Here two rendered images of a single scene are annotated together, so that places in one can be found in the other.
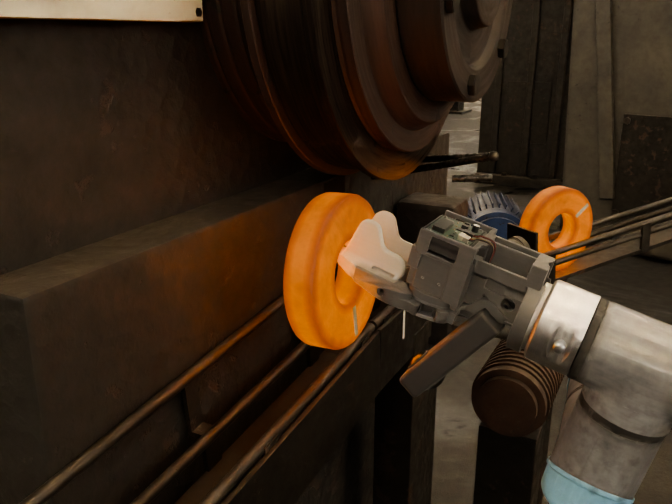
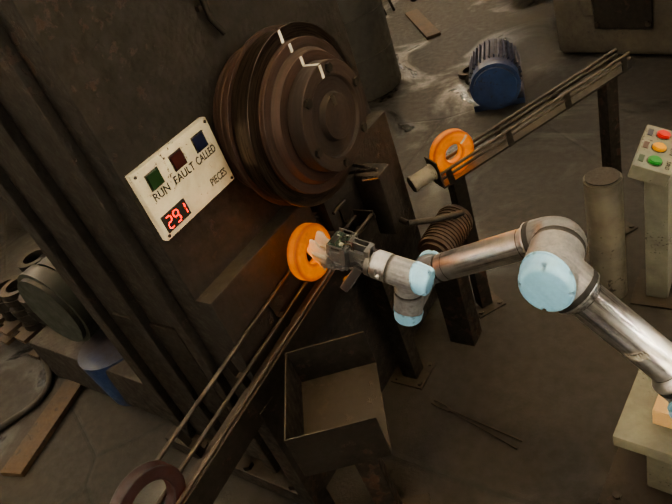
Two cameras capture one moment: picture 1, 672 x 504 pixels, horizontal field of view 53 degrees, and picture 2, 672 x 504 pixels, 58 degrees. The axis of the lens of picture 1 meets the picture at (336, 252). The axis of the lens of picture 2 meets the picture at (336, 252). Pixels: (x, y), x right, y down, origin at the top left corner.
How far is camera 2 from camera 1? 102 cm
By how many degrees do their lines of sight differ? 22
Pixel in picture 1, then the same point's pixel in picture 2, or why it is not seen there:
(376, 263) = (319, 252)
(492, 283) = (355, 256)
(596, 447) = (398, 303)
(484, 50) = (353, 134)
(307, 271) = (294, 263)
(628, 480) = (412, 311)
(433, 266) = (334, 254)
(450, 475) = not seen: hidden behind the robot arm
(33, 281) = (211, 295)
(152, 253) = (243, 270)
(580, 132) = not seen: outside the picture
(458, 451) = not seen: hidden behind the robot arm
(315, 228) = (293, 247)
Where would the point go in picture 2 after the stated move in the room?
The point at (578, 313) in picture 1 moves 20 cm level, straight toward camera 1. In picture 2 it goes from (380, 265) to (347, 324)
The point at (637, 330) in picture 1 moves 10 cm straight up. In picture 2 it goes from (398, 268) to (387, 236)
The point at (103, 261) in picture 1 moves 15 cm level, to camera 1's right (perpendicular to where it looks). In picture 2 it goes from (228, 280) to (283, 269)
